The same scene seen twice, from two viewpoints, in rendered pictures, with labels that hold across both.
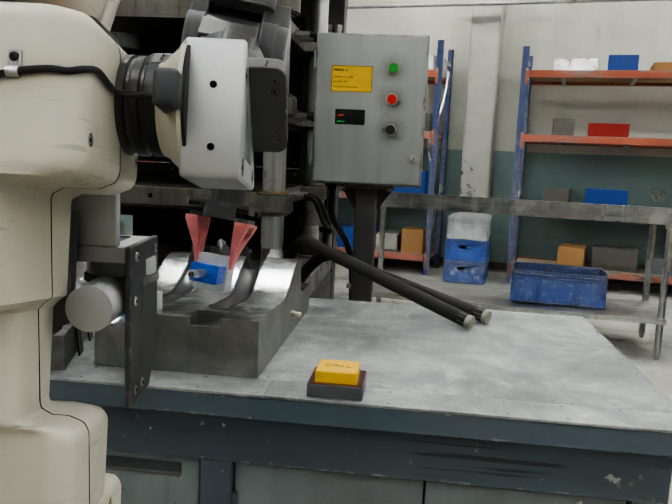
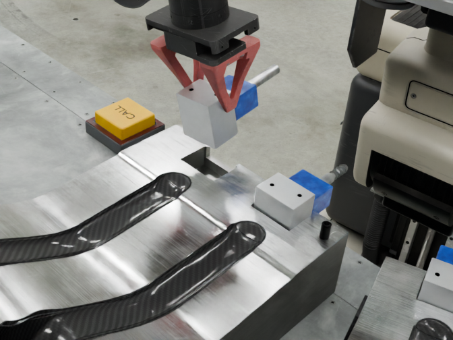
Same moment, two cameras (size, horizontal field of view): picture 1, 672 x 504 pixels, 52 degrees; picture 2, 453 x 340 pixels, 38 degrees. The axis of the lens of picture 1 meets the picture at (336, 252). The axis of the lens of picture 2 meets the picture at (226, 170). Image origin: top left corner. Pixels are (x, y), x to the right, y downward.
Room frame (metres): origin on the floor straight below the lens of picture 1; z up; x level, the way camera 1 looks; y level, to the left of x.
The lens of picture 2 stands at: (1.52, 0.55, 1.34)
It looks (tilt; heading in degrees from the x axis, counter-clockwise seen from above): 37 degrees down; 215
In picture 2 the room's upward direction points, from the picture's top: 5 degrees clockwise
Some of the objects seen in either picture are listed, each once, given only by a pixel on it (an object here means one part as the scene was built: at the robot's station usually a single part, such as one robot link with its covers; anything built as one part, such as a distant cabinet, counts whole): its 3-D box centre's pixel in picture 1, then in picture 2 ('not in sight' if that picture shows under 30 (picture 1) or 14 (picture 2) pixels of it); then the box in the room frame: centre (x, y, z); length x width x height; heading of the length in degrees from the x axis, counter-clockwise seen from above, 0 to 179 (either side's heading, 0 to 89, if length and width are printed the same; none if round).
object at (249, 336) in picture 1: (221, 297); (70, 302); (1.27, 0.21, 0.87); 0.50 x 0.26 x 0.14; 174
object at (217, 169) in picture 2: (209, 325); (209, 174); (1.03, 0.19, 0.87); 0.05 x 0.05 x 0.04; 84
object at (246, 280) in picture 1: (214, 272); (87, 262); (1.25, 0.22, 0.92); 0.35 x 0.16 x 0.09; 174
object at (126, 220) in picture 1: (124, 234); not in sight; (2.12, 0.67, 0.87); 0.50 x 0.27 x 0.17; 174
